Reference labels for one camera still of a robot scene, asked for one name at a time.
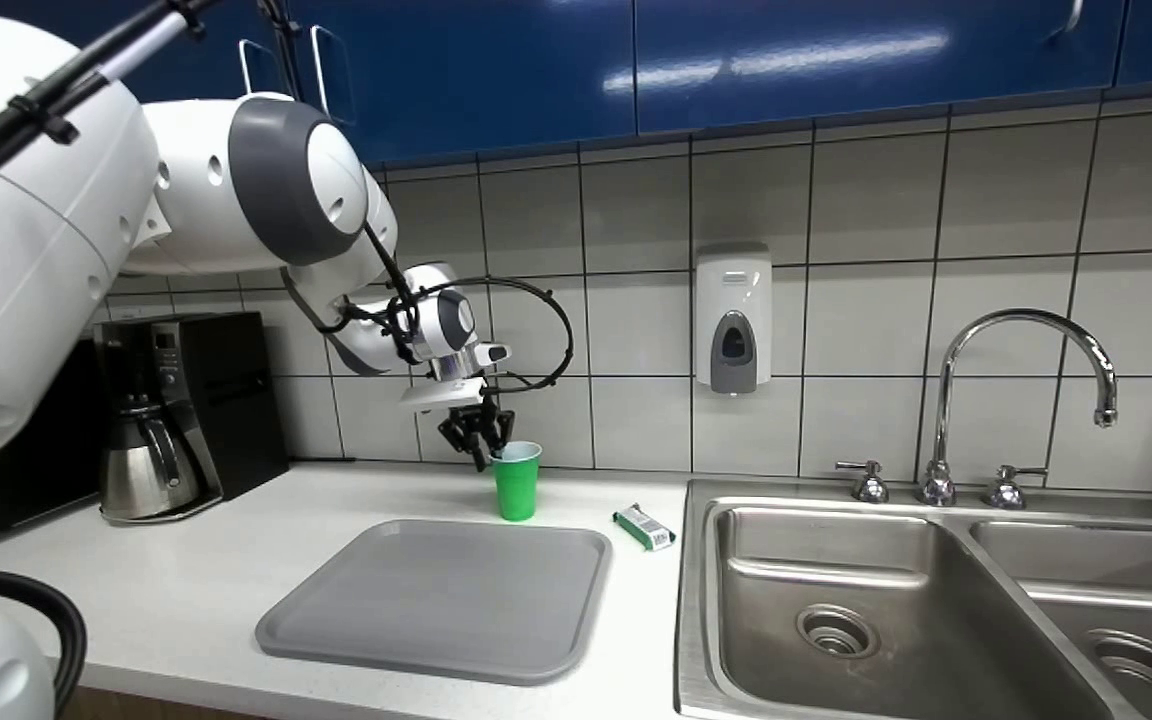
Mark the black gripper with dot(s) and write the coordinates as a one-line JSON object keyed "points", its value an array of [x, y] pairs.
{"points": [[476, 433]]}

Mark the green plastic cup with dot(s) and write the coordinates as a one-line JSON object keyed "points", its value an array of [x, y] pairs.
{"points": [[519, 479]]}

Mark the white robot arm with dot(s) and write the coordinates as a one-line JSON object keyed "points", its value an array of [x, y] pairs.
{"points": [[103, 184]]}

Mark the grey plastic tray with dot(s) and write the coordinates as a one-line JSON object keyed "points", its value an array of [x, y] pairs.
{"points": [[448, 596]]}

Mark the black steel coffee maker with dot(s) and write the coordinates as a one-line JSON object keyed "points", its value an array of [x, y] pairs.
{"points": [[213, 383]]}

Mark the white soap dispenser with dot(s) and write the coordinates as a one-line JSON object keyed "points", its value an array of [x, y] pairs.
{"points": [[732, 320]]}

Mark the steel coffee carafe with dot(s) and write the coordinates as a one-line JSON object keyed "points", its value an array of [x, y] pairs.
{"points": [[147, 468]]}

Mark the stainless steel double sink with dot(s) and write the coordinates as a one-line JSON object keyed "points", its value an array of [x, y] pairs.
{"points": [[807, 607]]}

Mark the blue upper cabinets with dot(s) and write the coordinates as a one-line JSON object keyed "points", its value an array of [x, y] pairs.
{"points": [[422, 81]]}

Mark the black microwave oven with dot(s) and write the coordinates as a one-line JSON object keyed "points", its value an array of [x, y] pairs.
{"points": [[58, 458]]}

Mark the chrome gooseneck faucet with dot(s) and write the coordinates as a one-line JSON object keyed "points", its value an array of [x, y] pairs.
{"points": [[991, 433]]}

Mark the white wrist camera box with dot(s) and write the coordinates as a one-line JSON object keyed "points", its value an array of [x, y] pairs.
{"points": [[459, 383]]}

